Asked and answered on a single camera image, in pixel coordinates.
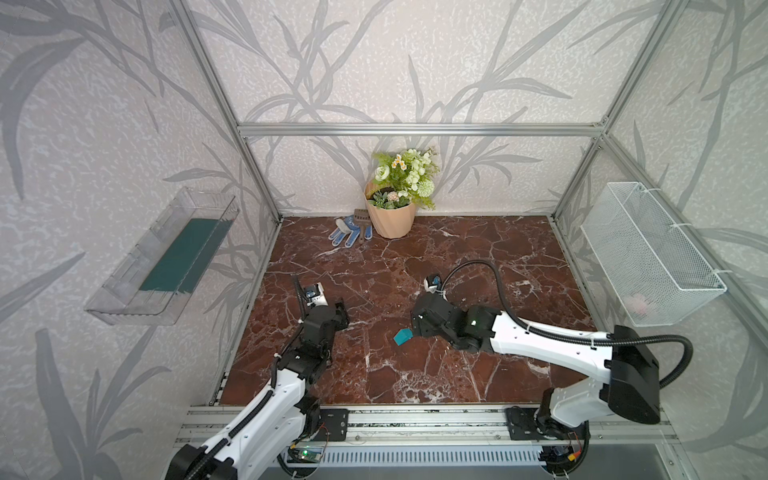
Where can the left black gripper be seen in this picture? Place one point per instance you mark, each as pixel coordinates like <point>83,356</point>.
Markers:
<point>306,302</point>

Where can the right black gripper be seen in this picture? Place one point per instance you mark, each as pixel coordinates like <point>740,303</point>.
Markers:
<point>417,318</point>

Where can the teal wedge block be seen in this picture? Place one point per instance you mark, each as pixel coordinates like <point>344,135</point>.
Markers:
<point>403,336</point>

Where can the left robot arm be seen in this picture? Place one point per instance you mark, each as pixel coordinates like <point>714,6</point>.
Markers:
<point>282,412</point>

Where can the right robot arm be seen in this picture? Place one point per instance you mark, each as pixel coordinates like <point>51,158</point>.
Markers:
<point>621,380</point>

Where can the left green circuit board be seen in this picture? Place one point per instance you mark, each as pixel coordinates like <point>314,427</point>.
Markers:
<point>307,456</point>

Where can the blue dotted work glove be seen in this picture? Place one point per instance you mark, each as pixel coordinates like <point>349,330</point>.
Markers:
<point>349,229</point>

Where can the beige flower pot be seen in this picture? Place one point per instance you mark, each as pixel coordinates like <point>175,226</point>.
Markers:
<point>389,223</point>

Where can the green artificial plant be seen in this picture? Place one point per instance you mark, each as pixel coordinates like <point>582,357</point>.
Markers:
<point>404,179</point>

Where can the pink object in basket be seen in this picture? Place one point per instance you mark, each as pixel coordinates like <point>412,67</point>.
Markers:
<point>637,305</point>

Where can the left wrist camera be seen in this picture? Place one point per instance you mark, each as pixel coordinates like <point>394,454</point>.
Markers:
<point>314,295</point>

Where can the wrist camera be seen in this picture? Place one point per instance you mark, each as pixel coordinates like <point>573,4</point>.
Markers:
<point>433,283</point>
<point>314,295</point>

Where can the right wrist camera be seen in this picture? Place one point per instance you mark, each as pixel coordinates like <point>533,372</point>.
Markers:
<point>433,283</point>

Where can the clear plastic wall shelf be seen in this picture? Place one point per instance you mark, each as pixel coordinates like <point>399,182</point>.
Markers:
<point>153,284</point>

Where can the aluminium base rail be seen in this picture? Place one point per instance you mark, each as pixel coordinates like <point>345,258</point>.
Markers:
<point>459,435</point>

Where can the white wire basket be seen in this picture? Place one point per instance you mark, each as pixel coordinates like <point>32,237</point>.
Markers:
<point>642,249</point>

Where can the aluminium cage frame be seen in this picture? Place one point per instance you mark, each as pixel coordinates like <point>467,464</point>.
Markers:
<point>600,133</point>

